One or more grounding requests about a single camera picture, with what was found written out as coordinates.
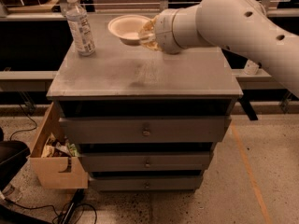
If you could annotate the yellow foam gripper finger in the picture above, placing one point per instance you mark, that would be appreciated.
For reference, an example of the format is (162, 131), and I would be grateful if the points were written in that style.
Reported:
(148, 28)
(150, 43)

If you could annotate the white paper bowl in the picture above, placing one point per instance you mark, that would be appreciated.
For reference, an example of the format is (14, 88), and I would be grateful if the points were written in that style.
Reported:
(127, 27)

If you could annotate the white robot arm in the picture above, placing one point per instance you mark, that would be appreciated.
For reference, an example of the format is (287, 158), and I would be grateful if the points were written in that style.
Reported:
(239, 26)

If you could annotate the clear plastic water bottle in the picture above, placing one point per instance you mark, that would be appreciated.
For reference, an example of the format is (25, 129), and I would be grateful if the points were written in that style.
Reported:
(80, 28)

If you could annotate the small clear sanitizer bottle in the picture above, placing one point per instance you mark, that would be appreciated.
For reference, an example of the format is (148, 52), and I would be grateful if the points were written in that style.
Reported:
(251, 68)

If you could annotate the grey drawer cabinet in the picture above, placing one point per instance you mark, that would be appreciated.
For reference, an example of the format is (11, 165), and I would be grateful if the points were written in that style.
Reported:
(142, 119)

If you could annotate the wooden box with snacks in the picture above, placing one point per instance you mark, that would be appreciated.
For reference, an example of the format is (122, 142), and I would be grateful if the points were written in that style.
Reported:
(55, 172)

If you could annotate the black chair seat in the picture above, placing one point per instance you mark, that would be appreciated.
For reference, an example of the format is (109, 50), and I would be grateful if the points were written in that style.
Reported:
(13, 155)

